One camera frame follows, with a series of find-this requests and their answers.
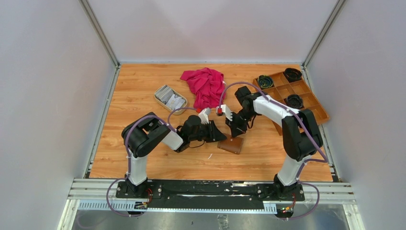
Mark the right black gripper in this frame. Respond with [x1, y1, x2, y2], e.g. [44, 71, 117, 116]
[226, 109, 257, 138]

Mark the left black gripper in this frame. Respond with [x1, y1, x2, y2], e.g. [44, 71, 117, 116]
[189, 120, 226, 143]

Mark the brown leather card holder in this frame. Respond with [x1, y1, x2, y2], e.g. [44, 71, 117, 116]
[217, 134, 244, 155]

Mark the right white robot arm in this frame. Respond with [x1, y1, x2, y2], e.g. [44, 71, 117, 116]
[226, 86, 327, 200]

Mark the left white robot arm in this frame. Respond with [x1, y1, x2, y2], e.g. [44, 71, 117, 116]
[121, 112, 227, 198]

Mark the beige card tray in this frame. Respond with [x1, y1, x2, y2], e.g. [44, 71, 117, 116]
[154, 84, 188, 115]

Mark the stack of credit cards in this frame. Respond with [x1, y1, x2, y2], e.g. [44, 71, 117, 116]
[155, 84, 187, 112]

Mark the crumpled pink cloth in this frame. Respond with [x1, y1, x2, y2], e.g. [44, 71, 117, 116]
[180, 68, 225, 109]

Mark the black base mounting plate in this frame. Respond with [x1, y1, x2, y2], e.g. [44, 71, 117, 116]
[115, 179, 305, 210]

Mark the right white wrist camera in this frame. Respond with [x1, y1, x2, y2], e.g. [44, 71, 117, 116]
[215, 104, 233, 121]

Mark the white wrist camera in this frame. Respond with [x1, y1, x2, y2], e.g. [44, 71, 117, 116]
[196, 107, 211, 125]
[215, 104, 233, 121]

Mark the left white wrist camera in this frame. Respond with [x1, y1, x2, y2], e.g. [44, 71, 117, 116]
[196, 107, 211, 125]

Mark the black coiled cable front-left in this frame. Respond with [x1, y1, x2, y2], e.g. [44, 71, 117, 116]
[257, 75, 274, 90]

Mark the black coiled cable middle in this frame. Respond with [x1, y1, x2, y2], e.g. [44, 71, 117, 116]
[284, 93, 304, 111]

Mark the black coiled cable back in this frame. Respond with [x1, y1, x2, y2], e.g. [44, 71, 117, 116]
[283, 67, 303, 83]

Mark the aluminium frame rail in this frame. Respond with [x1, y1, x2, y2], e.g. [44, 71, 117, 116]
[68, 179, 356, 214]

